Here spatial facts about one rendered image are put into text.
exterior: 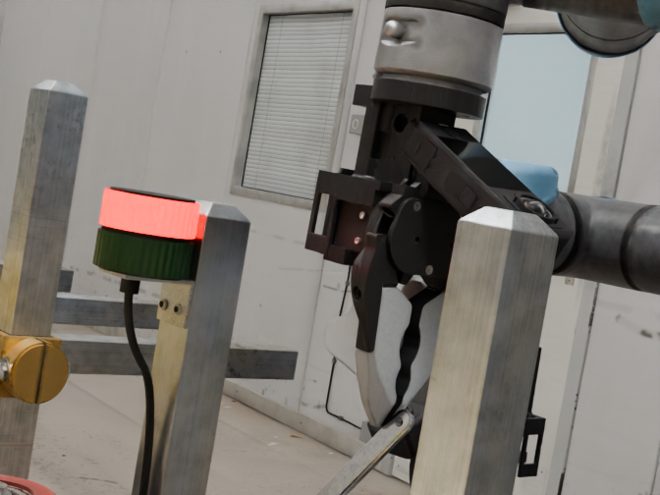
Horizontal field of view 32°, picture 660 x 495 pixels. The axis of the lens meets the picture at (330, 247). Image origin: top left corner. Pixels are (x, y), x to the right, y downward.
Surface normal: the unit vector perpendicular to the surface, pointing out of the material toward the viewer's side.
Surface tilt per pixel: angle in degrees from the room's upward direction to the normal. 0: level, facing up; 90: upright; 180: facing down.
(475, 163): 28
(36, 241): 90
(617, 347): 90
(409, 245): 91
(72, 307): 90
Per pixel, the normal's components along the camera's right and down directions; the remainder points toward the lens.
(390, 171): -0.76, -0.10
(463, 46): 0.34, 0.13
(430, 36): -0.17, 0.04
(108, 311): 0.63, 0.15
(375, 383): -0.01, 0.49
